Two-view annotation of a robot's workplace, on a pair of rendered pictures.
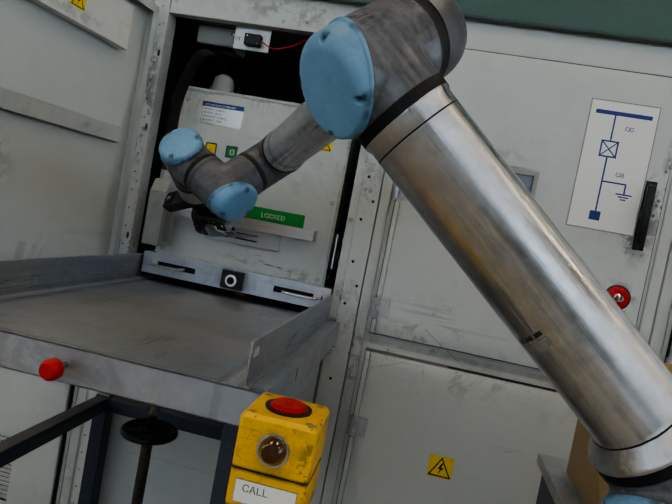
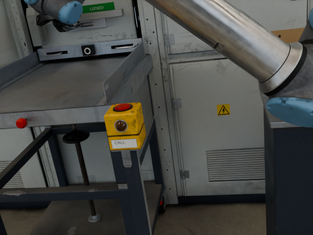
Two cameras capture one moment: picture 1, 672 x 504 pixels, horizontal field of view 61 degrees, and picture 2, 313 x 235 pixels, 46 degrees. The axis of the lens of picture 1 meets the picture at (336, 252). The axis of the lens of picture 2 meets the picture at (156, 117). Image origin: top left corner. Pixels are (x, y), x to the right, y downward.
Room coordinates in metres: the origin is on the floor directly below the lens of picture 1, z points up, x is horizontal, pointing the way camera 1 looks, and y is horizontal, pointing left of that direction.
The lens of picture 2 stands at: (-0.26, -0.09, 1.19)
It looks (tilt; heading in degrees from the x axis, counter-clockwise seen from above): 21 degrees down; 2
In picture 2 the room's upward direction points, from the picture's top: 8 degrees counter-clockwise
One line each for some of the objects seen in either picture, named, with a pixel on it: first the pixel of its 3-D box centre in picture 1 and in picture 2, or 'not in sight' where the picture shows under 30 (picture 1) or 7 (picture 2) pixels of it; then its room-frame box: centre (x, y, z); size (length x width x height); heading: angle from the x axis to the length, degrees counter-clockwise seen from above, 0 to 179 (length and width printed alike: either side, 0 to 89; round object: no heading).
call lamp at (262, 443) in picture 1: (271, 452); (120, 127); (0.54, 0.03, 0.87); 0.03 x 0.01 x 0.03; 81
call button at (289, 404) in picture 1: (288, 410); (122, 108); (0.59, 0.02, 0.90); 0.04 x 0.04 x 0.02
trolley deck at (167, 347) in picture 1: (167, 328); (64, 86); (1.17, 0.31, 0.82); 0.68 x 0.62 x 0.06; 171
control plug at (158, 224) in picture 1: (161, 212); (37, 26); (1.51, 0.48, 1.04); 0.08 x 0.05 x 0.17; 171
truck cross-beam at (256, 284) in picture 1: (236, 279); (90, 48); (1.56, 0.26, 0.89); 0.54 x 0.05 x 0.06; 81
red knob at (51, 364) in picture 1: (55, 368); (22, 122); (0.81, 0.37, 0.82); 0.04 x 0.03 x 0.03; 171
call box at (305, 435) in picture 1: (280, 453); (125, 126); (0.59, 0.02, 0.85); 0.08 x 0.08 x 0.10; 81
